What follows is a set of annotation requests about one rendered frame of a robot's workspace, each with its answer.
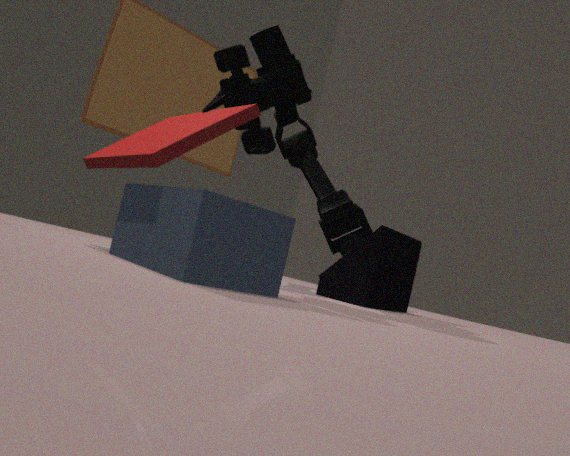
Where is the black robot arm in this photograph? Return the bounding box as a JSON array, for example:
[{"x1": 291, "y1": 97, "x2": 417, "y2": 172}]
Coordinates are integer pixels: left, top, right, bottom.
[{"x1": 250, "y1": 25, "x2": 373, "y2": 256}]

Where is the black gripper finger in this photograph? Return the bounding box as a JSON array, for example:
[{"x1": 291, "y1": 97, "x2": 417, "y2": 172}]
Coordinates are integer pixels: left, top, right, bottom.
[
  {"x1": 235, "y1": 118, "x2": 257, "y2": 131},
  {"x1": 202, "y1": 76, "x2": 246, "y2": 112}
]

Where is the red lid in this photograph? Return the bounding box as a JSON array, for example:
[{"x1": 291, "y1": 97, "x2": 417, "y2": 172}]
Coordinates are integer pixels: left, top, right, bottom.
[{"x1": 83, "y1": 104, "x2": 260, "y2": 169}]

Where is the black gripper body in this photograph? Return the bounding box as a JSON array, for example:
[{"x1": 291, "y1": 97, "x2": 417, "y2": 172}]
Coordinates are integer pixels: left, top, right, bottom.
[{"x1": 214, "y1": 45, "x2": 287, "y2": 155}]

